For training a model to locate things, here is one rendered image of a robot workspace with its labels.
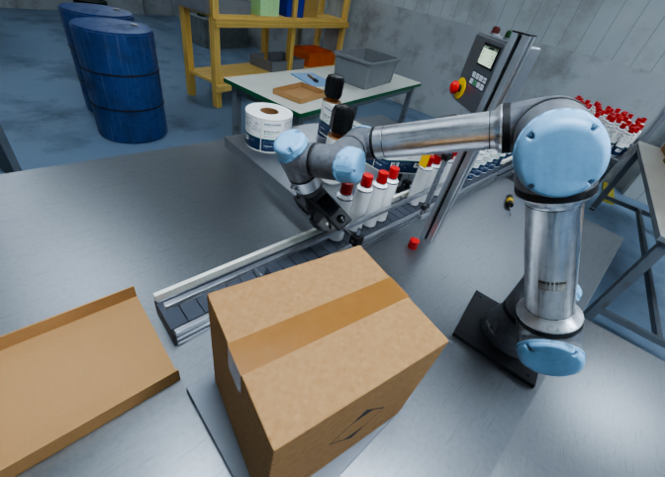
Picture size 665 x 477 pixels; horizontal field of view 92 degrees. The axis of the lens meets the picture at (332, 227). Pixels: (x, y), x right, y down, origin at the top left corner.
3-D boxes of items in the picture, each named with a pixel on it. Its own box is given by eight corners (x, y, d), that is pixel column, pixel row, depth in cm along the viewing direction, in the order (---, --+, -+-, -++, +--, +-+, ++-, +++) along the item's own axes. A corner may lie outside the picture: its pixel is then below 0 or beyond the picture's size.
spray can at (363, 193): (353, 222, 111) (367, 168, 99) (364, 230, 109) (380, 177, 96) (342, 226, 108) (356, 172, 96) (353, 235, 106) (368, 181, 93)
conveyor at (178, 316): (479, 170, 176) (483, 163, 173) (493, 177, 171) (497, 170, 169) (158, 314, 76) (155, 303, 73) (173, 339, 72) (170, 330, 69)
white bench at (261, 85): (347, 130, 414) (362, 62, 365) (398, 152, 385) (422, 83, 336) (226, 173, 283) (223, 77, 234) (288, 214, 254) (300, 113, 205)
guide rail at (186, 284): (424, 186, 138) (425, 182, 136) (426, 187, 137) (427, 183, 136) (154, 299, 73) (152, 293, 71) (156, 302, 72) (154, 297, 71)
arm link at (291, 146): (299, 155, 65) (263, 150, 68) (313, 188, 74) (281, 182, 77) (314, 128, 69) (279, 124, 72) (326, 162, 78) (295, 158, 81)
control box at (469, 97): (477, 102, 106) (507, 37, 95) (505, 122, 93) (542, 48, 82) (449, 97, 104) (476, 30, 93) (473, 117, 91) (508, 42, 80)
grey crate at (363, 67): (360, 71, 328) (365, 47, 315) (395, 83, 315) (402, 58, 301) (328, 77, 286) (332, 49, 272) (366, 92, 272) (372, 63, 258)
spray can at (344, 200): (335, 230, 106) (348, 175, 93) (345, 238, 103) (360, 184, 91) (324, 235, 103) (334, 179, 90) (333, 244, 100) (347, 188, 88)
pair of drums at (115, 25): (117, 149, 282) (87, 32, 227) (58, 103, 331) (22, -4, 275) (194, 133, 332) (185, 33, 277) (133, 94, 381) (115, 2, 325)
